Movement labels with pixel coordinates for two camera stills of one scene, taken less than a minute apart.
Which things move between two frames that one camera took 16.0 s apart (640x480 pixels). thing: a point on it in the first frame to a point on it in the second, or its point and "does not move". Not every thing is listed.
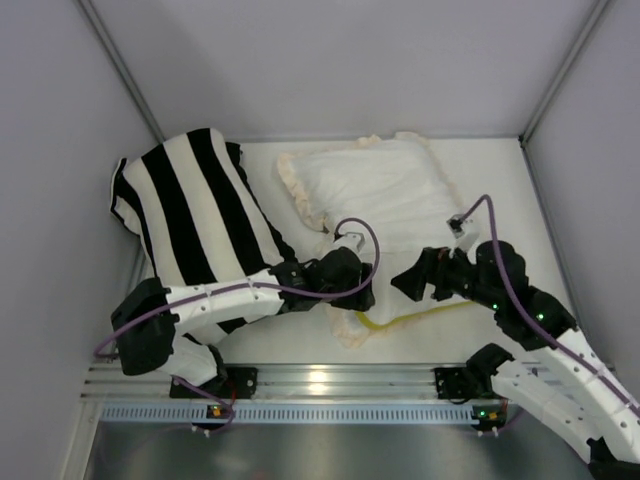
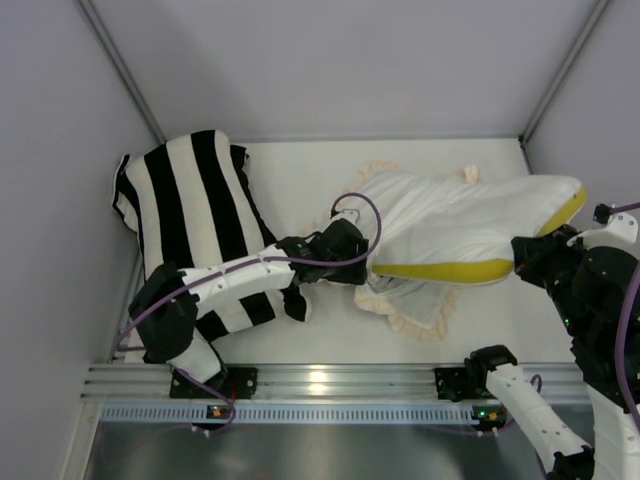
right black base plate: x=452 y=382 does not move
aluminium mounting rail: x=103 y=383 does not move
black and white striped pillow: x=199 y=214 does not move
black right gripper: x=432 y=273 to x=529 y=255
